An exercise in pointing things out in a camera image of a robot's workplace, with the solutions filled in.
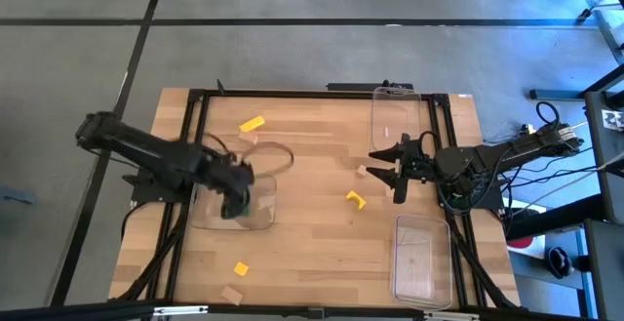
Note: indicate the yellow arch block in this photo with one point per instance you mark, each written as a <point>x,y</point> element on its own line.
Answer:
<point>354,197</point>

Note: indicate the blue floor bar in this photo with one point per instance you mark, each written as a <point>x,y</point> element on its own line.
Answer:
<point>556,94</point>

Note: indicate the wooden block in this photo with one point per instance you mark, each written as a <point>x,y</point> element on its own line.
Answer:
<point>232,295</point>
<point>248,138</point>

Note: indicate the black headset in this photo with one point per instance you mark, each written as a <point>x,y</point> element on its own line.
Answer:
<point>559,261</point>

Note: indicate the red round object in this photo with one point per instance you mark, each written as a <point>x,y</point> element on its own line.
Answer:
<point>519,243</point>

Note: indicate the square yellow block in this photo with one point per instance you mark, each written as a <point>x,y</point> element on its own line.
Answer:
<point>241,268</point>

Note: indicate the long yellow block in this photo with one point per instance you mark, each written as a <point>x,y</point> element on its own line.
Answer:
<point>252,124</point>

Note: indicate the grey side table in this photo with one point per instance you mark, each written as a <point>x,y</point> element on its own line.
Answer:
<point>602,155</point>

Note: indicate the clear plastic bin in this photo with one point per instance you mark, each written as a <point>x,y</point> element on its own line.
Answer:
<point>421,262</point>
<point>265,213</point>
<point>396,116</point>

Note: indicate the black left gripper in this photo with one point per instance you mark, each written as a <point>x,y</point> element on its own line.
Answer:
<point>229,177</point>

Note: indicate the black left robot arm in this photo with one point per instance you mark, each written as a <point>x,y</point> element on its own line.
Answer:
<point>146,150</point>

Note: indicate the small wooden cube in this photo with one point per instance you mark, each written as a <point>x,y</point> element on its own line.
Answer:
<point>361,170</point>

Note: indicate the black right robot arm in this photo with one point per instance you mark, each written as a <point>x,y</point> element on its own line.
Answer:
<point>487,157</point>

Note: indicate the blue metal stand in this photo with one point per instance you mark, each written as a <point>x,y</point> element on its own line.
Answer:
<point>599,6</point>

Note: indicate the black crossbar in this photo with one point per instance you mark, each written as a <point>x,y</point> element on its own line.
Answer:
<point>73,311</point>

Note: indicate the green foam block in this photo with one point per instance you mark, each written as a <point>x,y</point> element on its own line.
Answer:
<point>246,204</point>

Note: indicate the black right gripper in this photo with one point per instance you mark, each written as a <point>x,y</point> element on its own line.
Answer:
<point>417,165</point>

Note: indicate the black white marker tag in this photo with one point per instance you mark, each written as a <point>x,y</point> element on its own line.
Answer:
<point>613,119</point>

